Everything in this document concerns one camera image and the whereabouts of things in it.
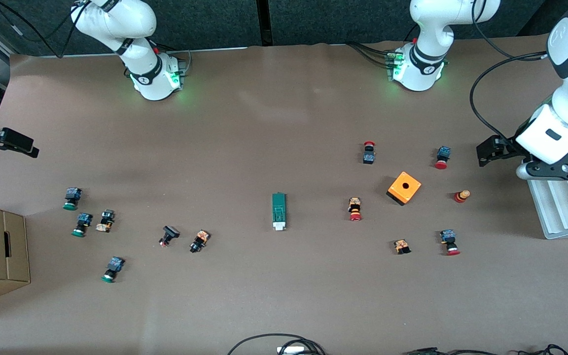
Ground white ridged foam tray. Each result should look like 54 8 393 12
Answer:
527 148 568 241

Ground red push button blue block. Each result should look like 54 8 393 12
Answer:
434 146 452 170
439 229 461 256

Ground green push button blue block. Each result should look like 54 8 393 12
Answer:
101 256 126 284
71 213 93 238
63 187 83 211

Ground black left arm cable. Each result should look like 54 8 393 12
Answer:
469 0 551 146

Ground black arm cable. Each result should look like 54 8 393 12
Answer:
469 0 551 146
0 0 85 59

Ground orange button enclosure box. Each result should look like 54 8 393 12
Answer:
386 171 422 207

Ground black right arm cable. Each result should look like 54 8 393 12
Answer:
0 0 85 59

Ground beige black switch block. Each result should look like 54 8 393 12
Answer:
95 209 115 233

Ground black left base cable bundle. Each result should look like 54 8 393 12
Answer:
348 42 394 69

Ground black flat-head switch red terminals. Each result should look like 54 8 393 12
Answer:
159 225 180 248

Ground thin black tangled cable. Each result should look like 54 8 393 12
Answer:
517 344 568 355

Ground black selector switch orange block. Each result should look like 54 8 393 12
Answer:
189 229 211 254

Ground black looped cable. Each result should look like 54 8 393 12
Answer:
227 333 327 355

